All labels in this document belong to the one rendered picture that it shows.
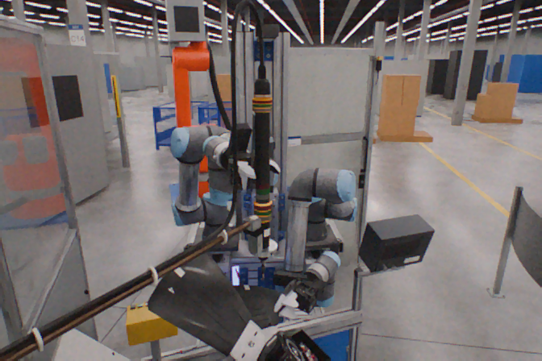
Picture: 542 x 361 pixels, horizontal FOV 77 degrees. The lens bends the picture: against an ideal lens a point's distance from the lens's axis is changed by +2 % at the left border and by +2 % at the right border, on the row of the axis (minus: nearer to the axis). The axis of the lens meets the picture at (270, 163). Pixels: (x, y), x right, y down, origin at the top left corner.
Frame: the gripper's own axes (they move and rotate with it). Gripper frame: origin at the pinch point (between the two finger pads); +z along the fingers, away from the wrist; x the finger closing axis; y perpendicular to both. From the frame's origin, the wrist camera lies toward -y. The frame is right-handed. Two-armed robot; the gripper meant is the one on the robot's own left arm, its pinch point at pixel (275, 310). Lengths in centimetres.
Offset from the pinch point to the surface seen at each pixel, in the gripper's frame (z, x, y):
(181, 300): 29.2, -19.4, -7.8
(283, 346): 17.2, -10.1, 12.9
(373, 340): -131, 118, 8
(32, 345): 59, -37, -1
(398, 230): -61, -7, 18
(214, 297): 22.0, -17.2, -4.5
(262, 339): 16.9, -7.8, 6.9
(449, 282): -235, 115, 41
